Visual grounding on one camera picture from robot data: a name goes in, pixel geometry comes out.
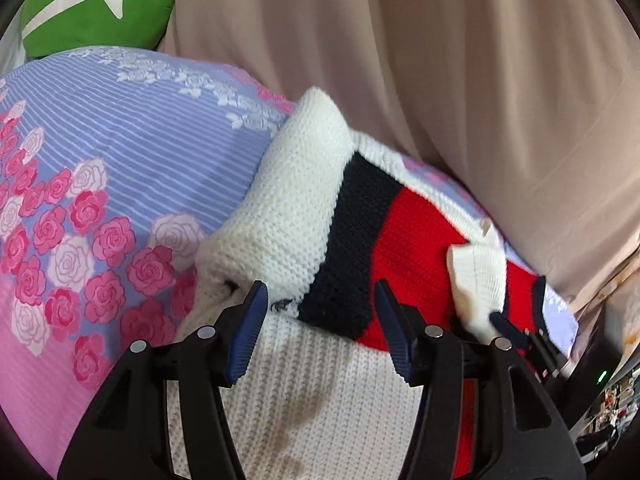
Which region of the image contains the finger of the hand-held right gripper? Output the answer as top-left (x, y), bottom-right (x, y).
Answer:
top-left (490, 311), bottom-right (568, 378)

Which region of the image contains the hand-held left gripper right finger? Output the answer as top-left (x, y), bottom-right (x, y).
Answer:
top-left (375, 280), bottom-right (587, 480)

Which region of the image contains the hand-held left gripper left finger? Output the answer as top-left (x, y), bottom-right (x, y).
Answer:
top-left (57, 280), bottom-right (271, 480)

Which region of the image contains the white knitted sweater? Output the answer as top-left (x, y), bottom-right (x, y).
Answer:
top-left (167, 86), bottom-right (551, 480)

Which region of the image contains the cream patterned curtain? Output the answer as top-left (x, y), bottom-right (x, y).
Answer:
top-left (617, 265), bottom-right (640, 366)

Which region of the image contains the floral pink purple blanket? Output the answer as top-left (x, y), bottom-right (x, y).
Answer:
top-left (0, 45), bottom-right (581, 480)

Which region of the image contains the beige cloth drape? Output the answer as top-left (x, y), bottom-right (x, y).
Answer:
top-left (157, 0), bottom-right (640, 311)

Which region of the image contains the green pillow with white mark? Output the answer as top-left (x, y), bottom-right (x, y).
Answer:
top-left (19, 0), bottom-right (182, 59)

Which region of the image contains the white curtain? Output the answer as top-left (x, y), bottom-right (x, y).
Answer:
top-left (0, 35), bottom-right (27, 78)

